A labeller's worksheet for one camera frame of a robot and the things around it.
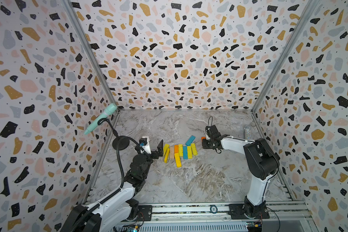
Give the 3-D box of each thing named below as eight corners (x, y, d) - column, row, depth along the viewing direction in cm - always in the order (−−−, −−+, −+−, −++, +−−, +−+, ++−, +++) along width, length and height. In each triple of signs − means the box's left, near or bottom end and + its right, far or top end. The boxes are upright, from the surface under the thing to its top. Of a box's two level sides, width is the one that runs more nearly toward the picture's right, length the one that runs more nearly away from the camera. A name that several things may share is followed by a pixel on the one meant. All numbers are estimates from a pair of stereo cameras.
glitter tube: (244, 138, 107) (247, 135, 104) (244, 129, 113) (247, 125, 110) (249, 139, 107) (251, 136, 103) (249, 130, 113) (251, 126, 109)
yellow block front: (176, 167, 92) (176, 166, 90) (174, 155, 98) (174, 153, 96) (182, 166, 92) (182, 165, 90) (179, 154, 98) (179, 152, 96)
